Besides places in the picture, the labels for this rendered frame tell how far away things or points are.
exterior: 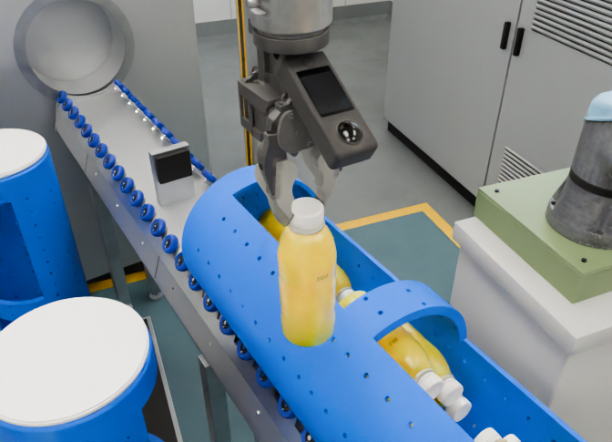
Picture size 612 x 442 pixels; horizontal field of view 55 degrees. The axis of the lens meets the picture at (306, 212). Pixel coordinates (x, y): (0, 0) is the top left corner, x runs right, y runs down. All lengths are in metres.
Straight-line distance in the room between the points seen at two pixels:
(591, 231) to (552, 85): 1.67
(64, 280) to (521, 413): 1.35
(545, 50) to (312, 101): 2.20
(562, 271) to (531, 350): 0.16
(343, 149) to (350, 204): 2.71
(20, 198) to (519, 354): 1.25
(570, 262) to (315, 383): 0.44
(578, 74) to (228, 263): 1.86
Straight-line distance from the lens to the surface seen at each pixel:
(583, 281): 1.01
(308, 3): 0.53
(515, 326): 1.11
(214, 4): 5.67
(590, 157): 1.01
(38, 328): 1.16
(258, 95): 0.58
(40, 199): 1.73
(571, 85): 2.60
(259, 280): 0.93
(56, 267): 1.85
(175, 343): 2.50
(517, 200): 1.13
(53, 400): 1.04
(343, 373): 0.80
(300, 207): 0.64
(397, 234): 3.02
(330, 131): 0.52
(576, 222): 1.04
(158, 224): 1.44
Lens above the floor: 1.80
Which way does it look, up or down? 35 degrees down
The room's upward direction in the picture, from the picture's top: straight up
